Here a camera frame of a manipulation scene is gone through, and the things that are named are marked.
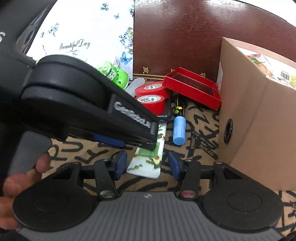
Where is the red tape roll back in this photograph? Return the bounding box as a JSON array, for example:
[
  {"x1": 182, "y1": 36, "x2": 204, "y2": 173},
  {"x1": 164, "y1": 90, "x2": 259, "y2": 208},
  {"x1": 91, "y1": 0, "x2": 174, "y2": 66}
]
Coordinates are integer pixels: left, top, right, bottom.
[{"x1": 135, "y1": 81, "x2": 173, "y2": 99}]

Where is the brown cardboard box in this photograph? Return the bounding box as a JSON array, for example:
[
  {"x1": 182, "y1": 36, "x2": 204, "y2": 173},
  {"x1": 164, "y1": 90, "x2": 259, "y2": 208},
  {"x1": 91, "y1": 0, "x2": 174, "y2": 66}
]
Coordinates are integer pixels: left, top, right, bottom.
[{"x1": 217, "y1": 38, "x2": 295, "y2": 191}]

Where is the translucent white plastic case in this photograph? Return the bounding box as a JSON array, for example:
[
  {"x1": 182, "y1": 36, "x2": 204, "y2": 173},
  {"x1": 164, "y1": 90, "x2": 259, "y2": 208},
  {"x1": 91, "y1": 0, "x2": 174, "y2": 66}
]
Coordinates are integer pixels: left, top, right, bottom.
[{"x1": 125, "y1": 78, "x2": 145, "y2": 97}]

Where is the white green hand cream tube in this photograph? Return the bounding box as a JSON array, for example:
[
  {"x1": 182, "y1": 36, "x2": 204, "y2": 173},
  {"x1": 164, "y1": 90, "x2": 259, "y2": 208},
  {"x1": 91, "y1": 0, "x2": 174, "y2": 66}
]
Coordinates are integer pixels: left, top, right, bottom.
[{"x1": 126, "y1": 122, "x2": 167, "y2": 179}]

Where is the red tape roll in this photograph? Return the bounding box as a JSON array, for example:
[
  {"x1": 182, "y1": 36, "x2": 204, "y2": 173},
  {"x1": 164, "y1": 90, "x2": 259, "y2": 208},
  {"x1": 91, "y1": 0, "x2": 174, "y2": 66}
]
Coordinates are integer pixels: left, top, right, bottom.
[
  {"x1": 135, "y1": 94, "x2": 165, "y2": 115},
  {"x1": 135, "y1": 81, "x2": 173, "y2": 99}
]

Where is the white floral gift bag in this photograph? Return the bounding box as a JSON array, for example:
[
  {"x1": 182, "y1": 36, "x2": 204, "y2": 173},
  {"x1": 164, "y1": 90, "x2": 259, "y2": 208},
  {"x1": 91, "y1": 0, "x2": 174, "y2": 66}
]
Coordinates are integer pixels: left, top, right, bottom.
[{"x1": 27, "y1": 1, "x2": 134, "y2": 79}]

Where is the person's left hand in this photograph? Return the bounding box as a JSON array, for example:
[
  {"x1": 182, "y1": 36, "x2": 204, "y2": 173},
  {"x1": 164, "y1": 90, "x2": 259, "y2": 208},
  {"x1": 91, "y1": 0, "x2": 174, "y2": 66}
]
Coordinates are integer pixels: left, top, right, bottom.
[{"x1": 1, "y1": 152, "x2": 50, "y2": 230}]

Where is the dark brown wooden board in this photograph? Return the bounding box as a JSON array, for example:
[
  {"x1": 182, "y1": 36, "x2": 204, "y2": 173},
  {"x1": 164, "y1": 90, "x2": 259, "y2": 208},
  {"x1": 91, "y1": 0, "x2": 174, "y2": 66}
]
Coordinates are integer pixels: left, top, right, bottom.
[{"x1": 133, "y1": 1, "x2": 295, "y2": 81}]

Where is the green tape dispenser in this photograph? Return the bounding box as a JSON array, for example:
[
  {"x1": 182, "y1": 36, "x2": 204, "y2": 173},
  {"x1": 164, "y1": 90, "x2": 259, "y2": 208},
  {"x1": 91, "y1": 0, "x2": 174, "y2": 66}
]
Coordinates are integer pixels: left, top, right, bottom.
[{"x1": 96, "y1": 61, "x2": 129, "y2": 90}]

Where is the blue capped marker pen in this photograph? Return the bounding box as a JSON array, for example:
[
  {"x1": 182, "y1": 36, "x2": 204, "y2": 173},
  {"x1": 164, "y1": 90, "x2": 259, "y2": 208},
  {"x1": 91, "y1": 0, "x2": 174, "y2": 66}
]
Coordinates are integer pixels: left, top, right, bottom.
[{"x1": 173, "y1": 93, "x2": 186, "y2": 146}]

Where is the red shallow box lid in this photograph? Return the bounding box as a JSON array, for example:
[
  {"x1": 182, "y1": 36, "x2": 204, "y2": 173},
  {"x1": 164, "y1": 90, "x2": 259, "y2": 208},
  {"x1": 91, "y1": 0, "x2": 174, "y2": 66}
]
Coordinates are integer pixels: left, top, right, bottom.
[{"x1": 163, "y1": 67, "x2": 222, "y2": 110}]

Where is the red tape roll front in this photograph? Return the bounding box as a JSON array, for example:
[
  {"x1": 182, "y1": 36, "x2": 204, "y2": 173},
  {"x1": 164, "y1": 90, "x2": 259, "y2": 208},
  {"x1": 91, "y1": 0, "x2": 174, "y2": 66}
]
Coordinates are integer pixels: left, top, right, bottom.
[{"x1": 135, "y1": 94, "x2": 165, "y2": 115}]

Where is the black phone case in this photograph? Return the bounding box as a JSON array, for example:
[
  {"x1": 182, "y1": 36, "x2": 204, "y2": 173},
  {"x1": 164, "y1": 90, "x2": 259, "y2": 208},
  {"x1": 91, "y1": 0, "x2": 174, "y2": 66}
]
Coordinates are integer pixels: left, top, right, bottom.
[{"x1": 157, "y1": 98, "x2": 174, "y2": 121}]

